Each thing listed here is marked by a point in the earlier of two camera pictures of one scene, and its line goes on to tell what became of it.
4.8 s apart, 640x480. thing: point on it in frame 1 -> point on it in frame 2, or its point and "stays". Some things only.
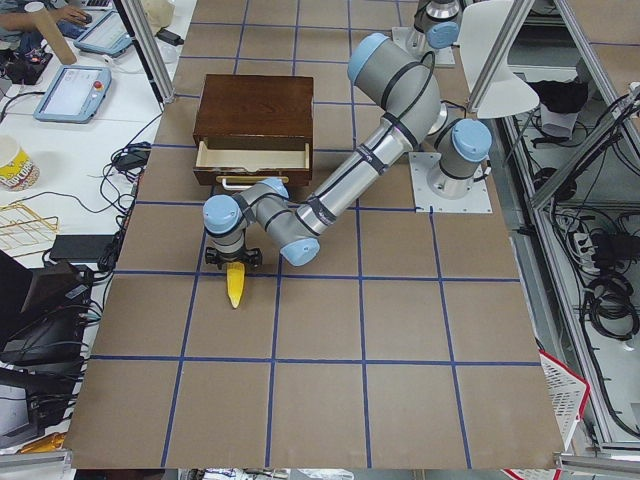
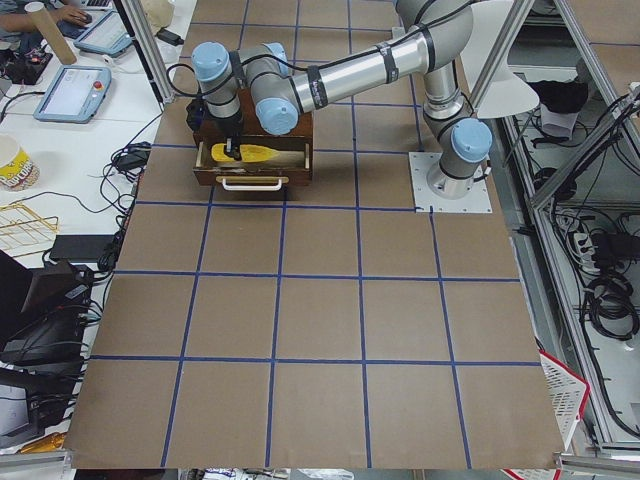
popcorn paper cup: x=17 y=171 stays
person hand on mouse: x=73 y=13 stays
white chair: x=507 y=93 stays
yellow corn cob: x=235 y=281 -> x=248 y=153
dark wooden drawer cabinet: x=254 y=128 stays
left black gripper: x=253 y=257 -> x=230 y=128
